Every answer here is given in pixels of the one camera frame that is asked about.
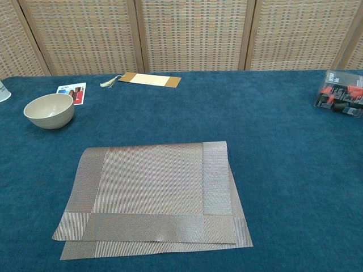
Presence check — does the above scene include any silver woven placemat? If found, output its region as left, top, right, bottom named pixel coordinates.
left=52, top=140, right=254, bottom=261

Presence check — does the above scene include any beige ribbed bowl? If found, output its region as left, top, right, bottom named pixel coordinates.
left=23, top=93, right=75, bottom=130

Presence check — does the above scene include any brown cream bookmark with tassel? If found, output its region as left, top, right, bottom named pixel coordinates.
left=99, top=71, right=182, bottom=89

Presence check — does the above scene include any woven wooden folding screen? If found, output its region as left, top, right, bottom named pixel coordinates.
left=0, top=0, right=363, bottom=80

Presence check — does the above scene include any colourful picture card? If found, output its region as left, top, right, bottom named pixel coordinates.
left=56, top=82, right=87, bottom=106

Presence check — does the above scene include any clear box of black-red clips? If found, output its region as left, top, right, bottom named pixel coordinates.
left=313, top=69, right=363, bottom=118

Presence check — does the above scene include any white paper cup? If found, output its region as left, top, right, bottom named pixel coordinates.
left=0, top=80, right=12, bottom=103

